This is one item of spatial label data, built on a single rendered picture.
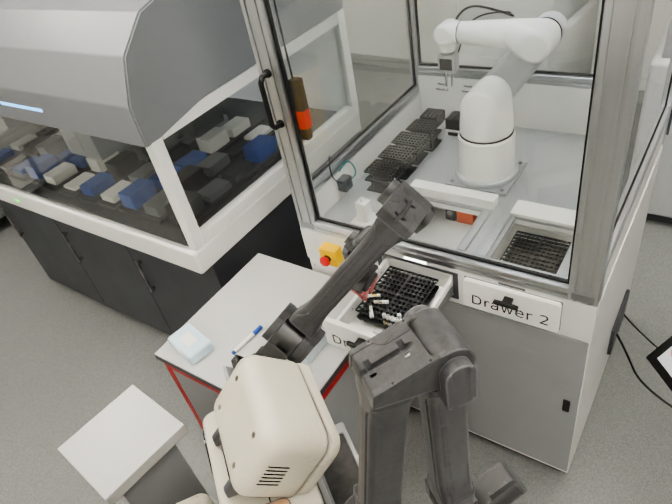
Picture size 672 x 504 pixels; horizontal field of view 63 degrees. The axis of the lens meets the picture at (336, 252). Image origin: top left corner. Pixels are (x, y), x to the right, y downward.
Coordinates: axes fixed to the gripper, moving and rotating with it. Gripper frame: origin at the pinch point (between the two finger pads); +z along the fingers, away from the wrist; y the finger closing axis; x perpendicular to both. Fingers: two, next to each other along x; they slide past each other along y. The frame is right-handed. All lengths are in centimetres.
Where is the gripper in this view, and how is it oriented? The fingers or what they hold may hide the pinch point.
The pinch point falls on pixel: (366, 294)
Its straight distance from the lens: 164.8
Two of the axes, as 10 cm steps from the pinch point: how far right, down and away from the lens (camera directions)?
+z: 2.4, 6.7, 7.0
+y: 5.4, -6.9, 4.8
